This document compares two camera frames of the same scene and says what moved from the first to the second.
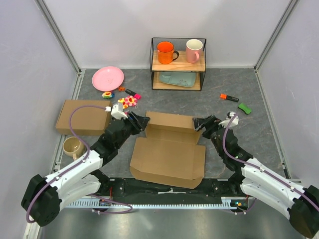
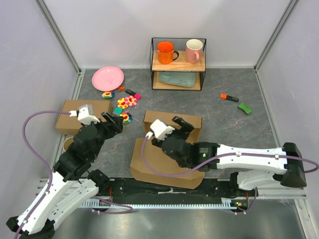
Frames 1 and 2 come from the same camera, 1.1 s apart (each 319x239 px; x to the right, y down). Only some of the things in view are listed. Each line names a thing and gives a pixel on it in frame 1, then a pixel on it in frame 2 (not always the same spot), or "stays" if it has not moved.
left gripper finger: x=140 y=122 → x=117 y=122
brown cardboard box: x=169 y=155 stays
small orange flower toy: x=121 y=88 stays
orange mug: x=166 y=53 stays
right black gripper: x=206 y=122 → x=185 y=130
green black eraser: x=245 y=109 stays
